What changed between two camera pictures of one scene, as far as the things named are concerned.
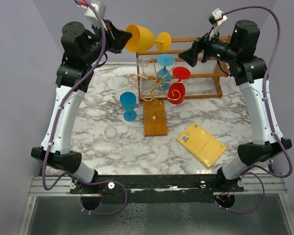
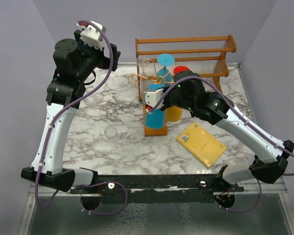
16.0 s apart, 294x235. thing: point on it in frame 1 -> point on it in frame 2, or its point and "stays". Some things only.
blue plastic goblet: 164,77 stays
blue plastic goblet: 128,101 -> 155,119
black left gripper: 117,37 -> 105,62
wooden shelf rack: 163,75 stays
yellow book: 202,144 stays
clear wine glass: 111,133 stays
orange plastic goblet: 142,40 -> 173,113
